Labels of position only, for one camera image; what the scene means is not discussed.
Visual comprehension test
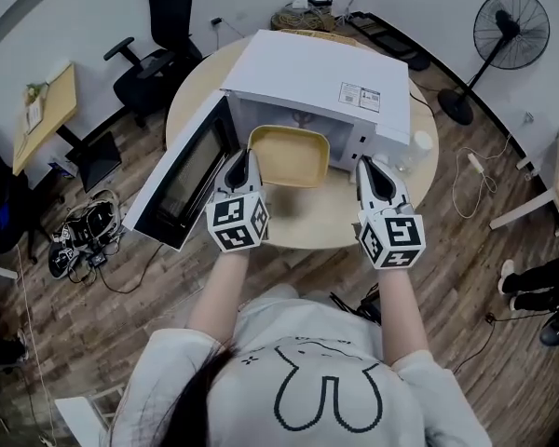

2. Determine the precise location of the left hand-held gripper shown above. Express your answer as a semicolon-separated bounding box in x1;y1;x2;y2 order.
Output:
205;148;272;254

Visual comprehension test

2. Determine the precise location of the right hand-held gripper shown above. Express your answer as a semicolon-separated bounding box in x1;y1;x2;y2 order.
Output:
353;155;427;271

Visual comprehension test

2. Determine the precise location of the beige food container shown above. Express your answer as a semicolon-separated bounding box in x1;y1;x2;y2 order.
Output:
246;124;333;190

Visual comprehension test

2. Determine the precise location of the white microwave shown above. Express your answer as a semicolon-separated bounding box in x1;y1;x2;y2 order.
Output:
121;28;413;251

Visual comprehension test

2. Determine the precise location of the person's right forearm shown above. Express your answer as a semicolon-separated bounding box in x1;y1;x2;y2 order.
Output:
375;264;433;368

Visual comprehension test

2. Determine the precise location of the person's left forearm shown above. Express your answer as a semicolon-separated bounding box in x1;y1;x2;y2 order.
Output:
184;248;252;345

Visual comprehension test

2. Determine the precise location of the black flat monitor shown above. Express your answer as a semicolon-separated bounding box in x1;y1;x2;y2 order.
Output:
76;130;123;194

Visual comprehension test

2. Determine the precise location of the black office chair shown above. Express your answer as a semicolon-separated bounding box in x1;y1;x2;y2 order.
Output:
102;0;205;130

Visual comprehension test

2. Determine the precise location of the person's white printed t-shirt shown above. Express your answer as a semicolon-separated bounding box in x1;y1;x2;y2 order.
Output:
101;281;495;447

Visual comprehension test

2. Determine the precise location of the blue box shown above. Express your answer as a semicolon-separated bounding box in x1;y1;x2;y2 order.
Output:
48;156;79;179

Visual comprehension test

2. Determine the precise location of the black floor mat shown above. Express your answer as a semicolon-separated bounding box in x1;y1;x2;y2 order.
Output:
348;11;430;72

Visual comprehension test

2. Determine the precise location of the small wooden desk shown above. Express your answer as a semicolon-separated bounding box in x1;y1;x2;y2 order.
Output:
11;61;86;177

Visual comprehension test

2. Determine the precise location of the white paper booklet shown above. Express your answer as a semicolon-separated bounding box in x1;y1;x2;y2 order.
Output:
24;100;45;134

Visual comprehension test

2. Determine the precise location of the black and blue chair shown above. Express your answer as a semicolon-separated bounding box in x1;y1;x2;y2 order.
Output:
0;127;40;265

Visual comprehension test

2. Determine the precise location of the black standing fan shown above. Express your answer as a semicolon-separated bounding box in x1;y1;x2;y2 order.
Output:
436;0;552;127

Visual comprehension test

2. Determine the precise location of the small flower bunch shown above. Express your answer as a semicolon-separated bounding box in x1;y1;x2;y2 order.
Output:
24;81;48;105

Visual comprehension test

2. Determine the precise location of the white stool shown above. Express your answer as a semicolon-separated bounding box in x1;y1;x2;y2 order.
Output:
54;387;124;447

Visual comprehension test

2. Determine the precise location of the black device with cables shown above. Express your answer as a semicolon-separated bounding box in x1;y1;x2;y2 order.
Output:
329;281;384;327

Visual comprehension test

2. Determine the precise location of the white power strip with cable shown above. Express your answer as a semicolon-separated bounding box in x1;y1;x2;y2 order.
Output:
450;132;514;221

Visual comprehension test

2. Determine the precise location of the black cable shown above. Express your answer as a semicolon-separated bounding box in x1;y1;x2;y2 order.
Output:
450;311;510;374

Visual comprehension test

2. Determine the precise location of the pile of grippers and cables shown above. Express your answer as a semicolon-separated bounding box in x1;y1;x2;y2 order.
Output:
48;187;123;280

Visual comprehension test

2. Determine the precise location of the basket of coiled cables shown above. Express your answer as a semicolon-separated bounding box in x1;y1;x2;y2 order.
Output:
270;6;337;33

